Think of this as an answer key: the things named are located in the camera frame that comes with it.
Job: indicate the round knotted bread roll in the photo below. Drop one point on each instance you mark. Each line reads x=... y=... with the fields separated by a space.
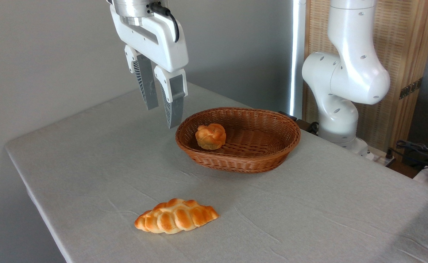
x=211 y=137

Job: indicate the brown oval wicker basket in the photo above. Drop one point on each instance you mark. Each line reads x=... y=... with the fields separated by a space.
x=250 y=160

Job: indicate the black screen hinge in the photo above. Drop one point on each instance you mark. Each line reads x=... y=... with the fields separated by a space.
x=411 y=88

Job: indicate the light grey tablecloth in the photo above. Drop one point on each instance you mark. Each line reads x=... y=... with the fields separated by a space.
x=308 y=219

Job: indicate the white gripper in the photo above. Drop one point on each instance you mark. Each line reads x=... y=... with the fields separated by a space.
x=155 y=40

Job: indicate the black table clamp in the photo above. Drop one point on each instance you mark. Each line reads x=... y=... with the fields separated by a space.
x=303 y=124

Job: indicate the long braided bread loaf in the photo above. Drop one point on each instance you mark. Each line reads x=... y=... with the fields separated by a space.
x=175 y=217

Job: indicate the wooden woven folding screen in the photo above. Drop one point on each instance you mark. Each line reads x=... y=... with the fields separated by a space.
x=403 y=44

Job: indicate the silver vertical metal pole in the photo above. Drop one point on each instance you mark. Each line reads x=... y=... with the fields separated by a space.
x=297 y=54

